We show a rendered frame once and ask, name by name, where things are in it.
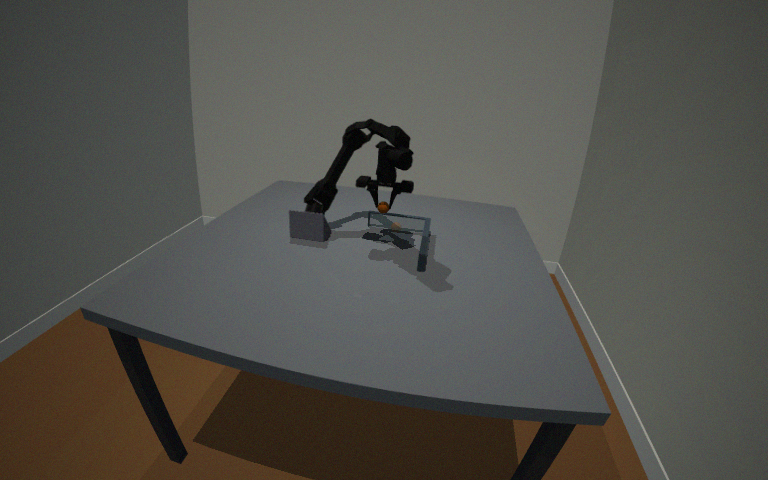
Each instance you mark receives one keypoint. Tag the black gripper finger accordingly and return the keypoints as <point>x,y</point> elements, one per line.
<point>393,195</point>
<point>374,194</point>

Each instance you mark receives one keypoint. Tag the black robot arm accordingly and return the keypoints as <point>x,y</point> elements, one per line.
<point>400,156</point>

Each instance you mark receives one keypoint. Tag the clear l-shaped low wall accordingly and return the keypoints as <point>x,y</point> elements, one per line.
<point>385,222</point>

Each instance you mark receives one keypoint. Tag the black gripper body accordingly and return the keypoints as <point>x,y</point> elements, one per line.
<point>385,177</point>

